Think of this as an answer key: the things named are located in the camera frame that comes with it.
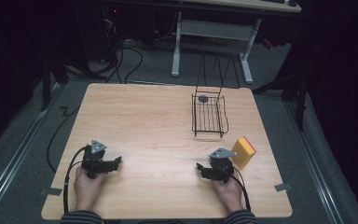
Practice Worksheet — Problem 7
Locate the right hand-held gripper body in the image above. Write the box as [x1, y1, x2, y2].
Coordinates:
[208, 147, 239, 184]

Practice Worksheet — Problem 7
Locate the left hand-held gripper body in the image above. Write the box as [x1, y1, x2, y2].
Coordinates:
[80, 139, 109, 180]

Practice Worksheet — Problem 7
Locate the yellow sponge with red pad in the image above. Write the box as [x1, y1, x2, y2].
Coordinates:
[230, 135, 257, 169]

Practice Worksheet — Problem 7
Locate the black wire rack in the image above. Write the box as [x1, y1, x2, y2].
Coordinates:
[191, 51, 241, 139]

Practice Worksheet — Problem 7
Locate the person's right hand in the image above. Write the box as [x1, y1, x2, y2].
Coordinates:
[210, 175, 247, 215]

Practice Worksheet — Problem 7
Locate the person's left hand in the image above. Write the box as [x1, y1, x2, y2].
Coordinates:
[73, 165, 107, 213]

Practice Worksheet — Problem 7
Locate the grey tape piece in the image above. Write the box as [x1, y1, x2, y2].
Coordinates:
[40, 187, 63, 197]
[274, 183, 293, 192]

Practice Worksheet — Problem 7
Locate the black metal stand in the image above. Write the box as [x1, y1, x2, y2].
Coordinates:
[252, 62, 311, 133]
[38, 52, 71, 112]

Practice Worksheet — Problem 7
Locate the dark computer tower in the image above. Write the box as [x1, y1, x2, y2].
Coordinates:
[76, 4, 122, 64]

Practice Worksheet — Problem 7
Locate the white-legged desk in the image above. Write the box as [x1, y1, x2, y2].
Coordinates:
[170, 0, 303, 86]

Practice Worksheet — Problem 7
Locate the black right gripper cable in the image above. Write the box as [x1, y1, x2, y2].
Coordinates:
[228, 165, 252, 213]

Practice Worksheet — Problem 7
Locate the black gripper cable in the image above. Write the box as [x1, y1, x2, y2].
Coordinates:
[62, 145, 89, 216]
[228, 165, 252, 213]

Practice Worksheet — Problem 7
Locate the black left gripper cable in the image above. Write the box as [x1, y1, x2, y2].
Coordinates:
[62, 145, 89, 216]

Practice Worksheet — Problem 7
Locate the metal floor rail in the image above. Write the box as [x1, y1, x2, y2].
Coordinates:
[0, 83, 63, 224]
[282, 100, 347, 224]

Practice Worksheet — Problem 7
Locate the black floor cable bundle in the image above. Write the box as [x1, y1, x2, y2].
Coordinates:
[88, 18, 145, 85]

